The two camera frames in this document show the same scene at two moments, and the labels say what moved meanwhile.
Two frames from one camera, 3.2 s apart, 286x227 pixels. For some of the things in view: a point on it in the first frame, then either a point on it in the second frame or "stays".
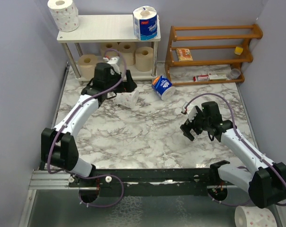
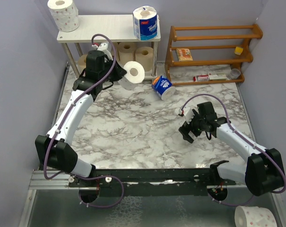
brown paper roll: x=127 y=49 stays
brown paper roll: x=143 y=58 stays
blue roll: x=163 y=87 stays
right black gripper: x=186 y=126 stays
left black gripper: x=125 y=86 → x=119 y=73
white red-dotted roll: x=128 y=99 → x=135 y=75
